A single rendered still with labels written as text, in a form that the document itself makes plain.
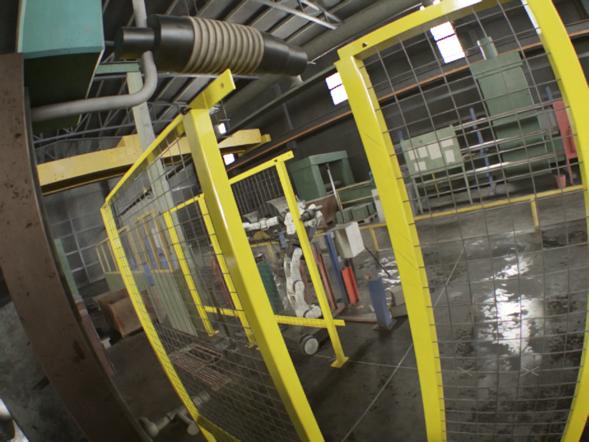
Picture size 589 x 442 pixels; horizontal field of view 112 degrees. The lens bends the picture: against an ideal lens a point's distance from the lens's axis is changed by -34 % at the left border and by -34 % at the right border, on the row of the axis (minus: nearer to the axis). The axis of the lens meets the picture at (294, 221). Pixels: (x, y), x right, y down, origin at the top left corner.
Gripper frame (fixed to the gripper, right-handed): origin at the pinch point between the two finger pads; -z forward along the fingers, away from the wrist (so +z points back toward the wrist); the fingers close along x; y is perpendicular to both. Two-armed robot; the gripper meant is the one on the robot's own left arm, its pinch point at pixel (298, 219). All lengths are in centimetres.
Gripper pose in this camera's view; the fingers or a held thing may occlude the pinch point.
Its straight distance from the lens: 234.3
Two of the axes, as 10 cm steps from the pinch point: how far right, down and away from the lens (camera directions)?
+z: 6.4, -2.7, 7.2
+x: 7.1, -1.6, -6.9
